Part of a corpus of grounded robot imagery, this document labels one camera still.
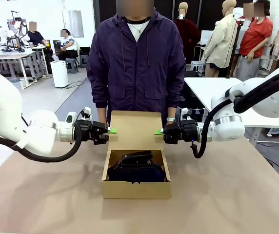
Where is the white work desk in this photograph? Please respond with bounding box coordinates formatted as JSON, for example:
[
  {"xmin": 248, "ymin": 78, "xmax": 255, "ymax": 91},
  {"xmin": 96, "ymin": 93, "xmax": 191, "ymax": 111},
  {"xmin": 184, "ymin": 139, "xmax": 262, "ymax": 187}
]
[{"xmin": 0, "ymin": 52, "xmax": 32, "ymax": 89}]

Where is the mannequin in beige jacket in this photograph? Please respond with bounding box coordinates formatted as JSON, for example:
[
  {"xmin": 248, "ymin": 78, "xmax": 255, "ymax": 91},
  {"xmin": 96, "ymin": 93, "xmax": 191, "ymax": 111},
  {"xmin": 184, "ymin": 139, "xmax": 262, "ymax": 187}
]
[{"xmin": 201, "ymin": 0, "xmax": 239, "ymax": 78}]

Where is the dark blue zip pouch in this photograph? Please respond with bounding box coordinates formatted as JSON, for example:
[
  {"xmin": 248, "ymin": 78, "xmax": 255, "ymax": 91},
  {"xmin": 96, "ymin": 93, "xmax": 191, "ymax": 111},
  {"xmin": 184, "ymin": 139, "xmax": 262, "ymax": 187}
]
[{"xmin": 107, "ymin": 160, "xmax": 167, "ymax": 184}]

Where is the seated woman in white shirt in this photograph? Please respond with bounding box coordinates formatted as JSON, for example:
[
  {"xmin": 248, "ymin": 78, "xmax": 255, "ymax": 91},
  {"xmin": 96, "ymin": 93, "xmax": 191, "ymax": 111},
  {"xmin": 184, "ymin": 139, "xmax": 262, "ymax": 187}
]
[{"xmin": 58, "ymin": 28, "xmax": 80, "ymax": 60}]

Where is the black right arm cable sleeve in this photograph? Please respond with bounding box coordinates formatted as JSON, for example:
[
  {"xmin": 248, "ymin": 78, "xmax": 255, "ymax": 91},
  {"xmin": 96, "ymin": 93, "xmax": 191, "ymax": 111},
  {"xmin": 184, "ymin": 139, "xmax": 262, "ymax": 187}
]
[{"xmin": 190, "ymin": 72, "xmax": 279, "ymax": 159}]

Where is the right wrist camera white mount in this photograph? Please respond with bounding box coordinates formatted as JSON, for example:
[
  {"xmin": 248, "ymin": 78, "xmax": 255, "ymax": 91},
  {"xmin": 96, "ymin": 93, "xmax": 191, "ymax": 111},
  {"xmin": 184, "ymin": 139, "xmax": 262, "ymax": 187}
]
[{"xmin": 180, "ymin": 107, "xmax": 192, "ymax": 122}]

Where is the clear storage bin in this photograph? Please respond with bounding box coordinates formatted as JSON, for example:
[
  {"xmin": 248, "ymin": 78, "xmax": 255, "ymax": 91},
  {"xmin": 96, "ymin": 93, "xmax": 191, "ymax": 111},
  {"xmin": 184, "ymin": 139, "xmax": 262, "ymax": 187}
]
[{"xmin": 7, "ymin": 77, "xmax": 24, "ymax": 89}]

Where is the black floor cable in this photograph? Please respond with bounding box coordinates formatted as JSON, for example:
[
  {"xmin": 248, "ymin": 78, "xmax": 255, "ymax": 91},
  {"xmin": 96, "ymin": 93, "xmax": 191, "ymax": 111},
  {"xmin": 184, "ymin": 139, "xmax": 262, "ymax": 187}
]
[{"xmin": 65, "ymin": 78, "xmax": 85, "ymax": 90}]

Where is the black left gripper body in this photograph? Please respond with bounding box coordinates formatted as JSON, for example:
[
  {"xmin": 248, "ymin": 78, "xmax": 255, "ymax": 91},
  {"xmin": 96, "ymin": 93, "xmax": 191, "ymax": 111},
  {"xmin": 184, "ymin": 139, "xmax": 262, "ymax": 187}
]
[{"xmin": 74, "ymin": 119, "xmax": 97, "ymax": 143}]

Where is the mannequin in dark red top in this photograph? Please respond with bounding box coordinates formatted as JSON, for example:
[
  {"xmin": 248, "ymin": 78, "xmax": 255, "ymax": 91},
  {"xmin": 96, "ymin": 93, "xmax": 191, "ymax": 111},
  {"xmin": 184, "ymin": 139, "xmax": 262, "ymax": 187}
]
[{"xmin": 173, "ymin": 2, "xmax": 201, "ymax": 64}]

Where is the black low chair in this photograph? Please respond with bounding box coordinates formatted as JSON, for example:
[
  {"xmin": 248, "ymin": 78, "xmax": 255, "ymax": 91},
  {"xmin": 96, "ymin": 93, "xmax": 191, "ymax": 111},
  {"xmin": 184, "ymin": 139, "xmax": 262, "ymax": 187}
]
[{"xmin": 79, "ymin": 46, "xmax": 91, "ymax": 57}]

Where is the black left arm cable sleeve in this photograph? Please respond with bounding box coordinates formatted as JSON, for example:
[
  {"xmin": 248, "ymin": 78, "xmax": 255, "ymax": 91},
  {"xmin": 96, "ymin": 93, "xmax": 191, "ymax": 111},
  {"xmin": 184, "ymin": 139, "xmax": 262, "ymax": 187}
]
[{"xmin": 0, "ymin": 111, "xmax": 87, "ymax": 163}]

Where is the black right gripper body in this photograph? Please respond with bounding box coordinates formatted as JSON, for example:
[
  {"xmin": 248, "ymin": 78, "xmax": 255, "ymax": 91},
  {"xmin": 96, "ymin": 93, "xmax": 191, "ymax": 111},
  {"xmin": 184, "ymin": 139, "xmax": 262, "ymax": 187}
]
[{"xmin": 178, "ymin": 120, "xmax": 199, "ymax": 143}]

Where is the black arm cable sleeve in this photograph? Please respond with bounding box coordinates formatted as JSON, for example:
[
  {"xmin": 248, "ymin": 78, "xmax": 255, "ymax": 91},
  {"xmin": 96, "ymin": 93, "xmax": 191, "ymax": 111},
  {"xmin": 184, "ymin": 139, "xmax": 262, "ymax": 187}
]
[
  {"xmin": 190, "ymin": 72, "xmax": 279, "ymax": 159},
  {"xmin": 0, "ymin": 111, "xmax": 87, "ymax": 163}
]

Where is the person's right forearm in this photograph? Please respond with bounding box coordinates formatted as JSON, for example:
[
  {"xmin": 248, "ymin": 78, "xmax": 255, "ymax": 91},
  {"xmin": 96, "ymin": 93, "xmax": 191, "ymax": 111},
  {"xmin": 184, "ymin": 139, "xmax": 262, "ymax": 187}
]
[{"xmin": 97, "ymin": 108, "xmax": 108, "ymax": 122}]

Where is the seated man in black shirt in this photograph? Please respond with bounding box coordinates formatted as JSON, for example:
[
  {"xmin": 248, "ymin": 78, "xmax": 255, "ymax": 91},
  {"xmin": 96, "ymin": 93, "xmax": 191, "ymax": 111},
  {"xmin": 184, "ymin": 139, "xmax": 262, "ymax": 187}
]
[{"xmin": 27, "ymin": 21, "xmax": 54, "ymax": 61}]

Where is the brown cardboard box with lid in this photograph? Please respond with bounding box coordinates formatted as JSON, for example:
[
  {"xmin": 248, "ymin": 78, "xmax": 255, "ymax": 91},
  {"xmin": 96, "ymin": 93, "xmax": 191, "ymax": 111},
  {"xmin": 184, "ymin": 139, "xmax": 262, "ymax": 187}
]
[{"xmin": 101, "ymin": 110, "xmax": 172, "ymax": 200}]

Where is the white air purifier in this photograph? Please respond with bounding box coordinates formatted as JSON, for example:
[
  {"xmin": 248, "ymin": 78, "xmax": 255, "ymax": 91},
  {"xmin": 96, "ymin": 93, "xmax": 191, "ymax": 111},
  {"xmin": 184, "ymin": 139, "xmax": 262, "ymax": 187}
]
[{"xmin": 50, "ymin": 60, "xmax": 69, "ymax": 89}]

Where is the person in purple jacket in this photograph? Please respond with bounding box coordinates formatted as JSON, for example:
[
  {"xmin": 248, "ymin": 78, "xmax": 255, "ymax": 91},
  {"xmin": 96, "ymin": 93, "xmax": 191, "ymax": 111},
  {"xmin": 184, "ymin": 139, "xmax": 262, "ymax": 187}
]
[{"xmin": 86, "ymin": 7, "xmax": 187, "ymax": 128}]

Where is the grey wall board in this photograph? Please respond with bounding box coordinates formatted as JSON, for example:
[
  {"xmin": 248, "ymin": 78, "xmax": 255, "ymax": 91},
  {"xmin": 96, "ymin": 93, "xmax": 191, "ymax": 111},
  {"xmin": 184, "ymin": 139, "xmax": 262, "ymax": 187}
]
[{"xmin": 61, "ymin": 9, "xmax": 84, "ymax": 39}]

